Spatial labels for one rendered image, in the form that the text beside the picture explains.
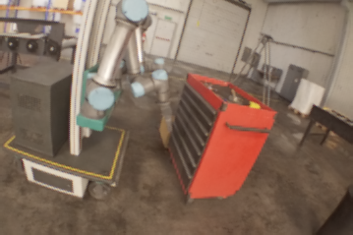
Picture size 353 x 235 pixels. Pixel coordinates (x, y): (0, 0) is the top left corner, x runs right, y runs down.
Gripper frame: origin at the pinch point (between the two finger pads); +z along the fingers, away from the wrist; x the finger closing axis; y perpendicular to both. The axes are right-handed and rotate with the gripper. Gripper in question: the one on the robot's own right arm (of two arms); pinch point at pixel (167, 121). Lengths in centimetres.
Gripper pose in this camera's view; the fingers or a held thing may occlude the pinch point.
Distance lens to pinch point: 112.3
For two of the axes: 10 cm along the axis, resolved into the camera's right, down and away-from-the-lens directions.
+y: -9.8, 2.0, -1.0
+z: 1.2, 8.5, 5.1
